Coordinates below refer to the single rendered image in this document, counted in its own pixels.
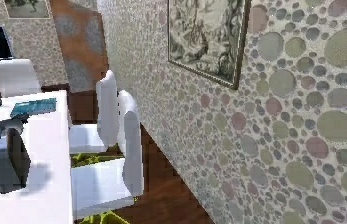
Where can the white chair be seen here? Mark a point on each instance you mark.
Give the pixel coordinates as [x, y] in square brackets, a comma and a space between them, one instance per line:
[114, 180]
[16, 78]
[106, 110]

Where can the large dark framed picture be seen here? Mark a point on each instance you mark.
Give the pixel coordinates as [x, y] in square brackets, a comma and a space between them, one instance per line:
[204, 36]

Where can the green patterned rug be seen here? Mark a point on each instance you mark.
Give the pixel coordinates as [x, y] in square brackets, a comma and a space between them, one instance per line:
[91, 158]

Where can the white dining table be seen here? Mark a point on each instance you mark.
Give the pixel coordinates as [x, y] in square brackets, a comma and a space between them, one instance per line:
[47, 150]

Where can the teal book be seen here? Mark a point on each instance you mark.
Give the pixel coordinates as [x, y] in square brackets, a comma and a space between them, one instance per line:
[34, 107]

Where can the small pale framed picture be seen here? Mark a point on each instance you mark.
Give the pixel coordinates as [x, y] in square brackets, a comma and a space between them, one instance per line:
[26, 8]

